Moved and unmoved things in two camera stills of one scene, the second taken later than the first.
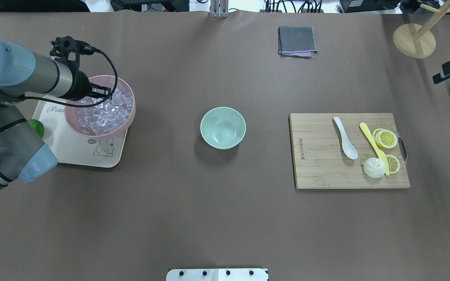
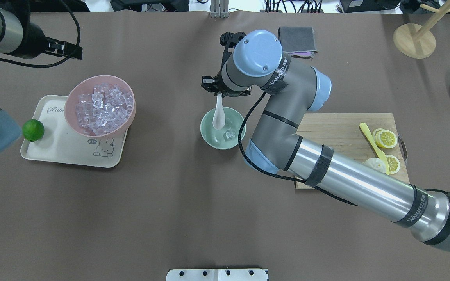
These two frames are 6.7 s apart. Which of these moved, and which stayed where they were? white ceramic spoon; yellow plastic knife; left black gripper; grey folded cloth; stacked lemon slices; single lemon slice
Moved: white ceramic spoon; left black gripper
Stayed: grey folded cloth; stacked lemon slices; single lemon slice; yellow plastic knife
